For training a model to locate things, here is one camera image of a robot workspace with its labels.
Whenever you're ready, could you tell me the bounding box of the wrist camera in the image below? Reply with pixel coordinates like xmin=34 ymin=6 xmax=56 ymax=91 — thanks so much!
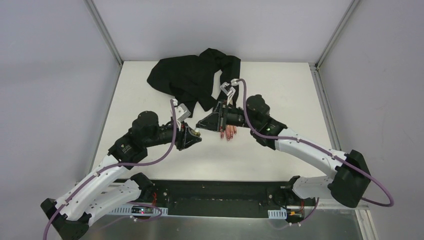
xmin=220 ymin=78 xmax=239 ymax=104
xmin=171 ymin=98 xmax=191 ymax=129

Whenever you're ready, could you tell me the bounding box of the yellow nail polish bottle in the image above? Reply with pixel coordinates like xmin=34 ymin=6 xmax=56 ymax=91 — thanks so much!
xmin=193 ymin=129 xmax=201 ymax=137

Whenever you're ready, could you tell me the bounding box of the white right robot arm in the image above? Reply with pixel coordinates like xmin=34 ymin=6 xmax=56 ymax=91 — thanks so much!
xmin=196 ymin=94 xmax=371 ymax=208

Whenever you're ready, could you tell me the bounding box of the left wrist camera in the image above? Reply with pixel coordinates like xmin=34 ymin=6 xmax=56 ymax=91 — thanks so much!
xmin=171 ymin=98 xmax=191 ymax=129

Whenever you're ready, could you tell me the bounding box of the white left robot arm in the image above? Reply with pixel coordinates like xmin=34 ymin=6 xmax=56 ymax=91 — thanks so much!
xmin=40 ymin=111 xmax=202 ymax=240

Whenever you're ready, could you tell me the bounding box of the mannequin hand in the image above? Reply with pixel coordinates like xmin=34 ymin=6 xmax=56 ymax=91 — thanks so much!
xmin=219 ymin=125 xmax=237 ymax=142

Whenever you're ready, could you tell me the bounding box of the black shirt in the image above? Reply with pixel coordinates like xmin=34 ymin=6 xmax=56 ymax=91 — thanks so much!
xmin=146 ymin=48 xmax=241 ymax=114

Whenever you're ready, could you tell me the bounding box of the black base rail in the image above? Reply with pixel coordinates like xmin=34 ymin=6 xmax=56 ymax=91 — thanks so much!
xmin=135 ymin=179 xmax=316 ymax=218

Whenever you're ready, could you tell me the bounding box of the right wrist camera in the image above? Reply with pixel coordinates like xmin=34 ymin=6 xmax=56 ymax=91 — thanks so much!
xmin=220 ymin=78 xmax=239 ymax=104

